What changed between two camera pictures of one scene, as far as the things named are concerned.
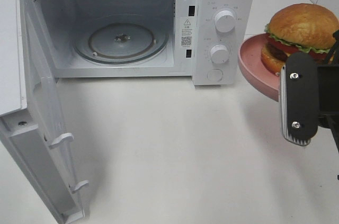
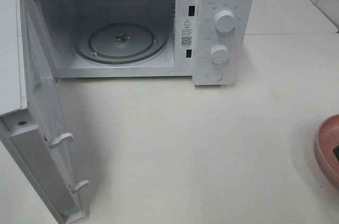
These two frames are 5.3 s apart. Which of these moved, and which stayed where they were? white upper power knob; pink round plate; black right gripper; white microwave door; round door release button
Moved: black right gripper; pink round plate
Stayed: round door release button; white upper power knob; white microwave door
